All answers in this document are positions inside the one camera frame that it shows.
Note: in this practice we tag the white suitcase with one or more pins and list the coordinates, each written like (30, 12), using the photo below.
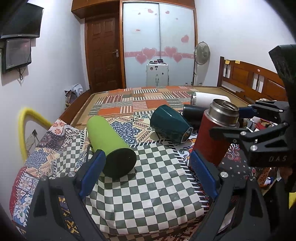
(157, 73)

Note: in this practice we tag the green tumbler cup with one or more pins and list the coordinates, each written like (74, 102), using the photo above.
(120, 158)

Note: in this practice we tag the wooden overhead cabinet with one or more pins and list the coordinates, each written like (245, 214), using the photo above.
(88, 8)

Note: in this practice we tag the dark teal faceted cup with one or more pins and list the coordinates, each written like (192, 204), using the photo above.
(170, 124)

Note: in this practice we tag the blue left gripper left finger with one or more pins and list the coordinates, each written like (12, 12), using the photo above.
(89, 173)

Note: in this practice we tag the wooden headboard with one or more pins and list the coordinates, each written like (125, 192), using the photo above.
(250, 82)

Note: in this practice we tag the white thermos bottle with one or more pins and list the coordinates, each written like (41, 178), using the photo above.
(204, 100)

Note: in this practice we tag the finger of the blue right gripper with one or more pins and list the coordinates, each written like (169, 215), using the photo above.
(247, 112)

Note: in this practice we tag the striped patchwork bed mat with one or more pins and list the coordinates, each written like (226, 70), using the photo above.
(124, 102)

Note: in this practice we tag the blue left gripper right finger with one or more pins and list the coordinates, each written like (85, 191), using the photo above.
(206, 172)

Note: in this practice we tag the small wall-mounted monitor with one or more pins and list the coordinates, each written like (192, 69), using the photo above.
(16, 55)

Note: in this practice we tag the brown wooden door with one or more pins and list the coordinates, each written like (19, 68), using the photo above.
(102, 52)

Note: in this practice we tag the wall-mounted black television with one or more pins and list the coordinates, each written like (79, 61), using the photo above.
(25, 23)

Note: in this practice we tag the colourful patterned cloth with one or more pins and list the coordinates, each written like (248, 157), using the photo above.
(159, 199)

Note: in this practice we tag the standing electric fan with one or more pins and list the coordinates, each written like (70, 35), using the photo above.
(201, 63)

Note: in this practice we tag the red thermos cup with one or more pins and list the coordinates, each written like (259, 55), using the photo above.
(210, 141)

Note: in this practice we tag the black thermos bottle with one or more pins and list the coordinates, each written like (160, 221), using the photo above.
(193, 114)

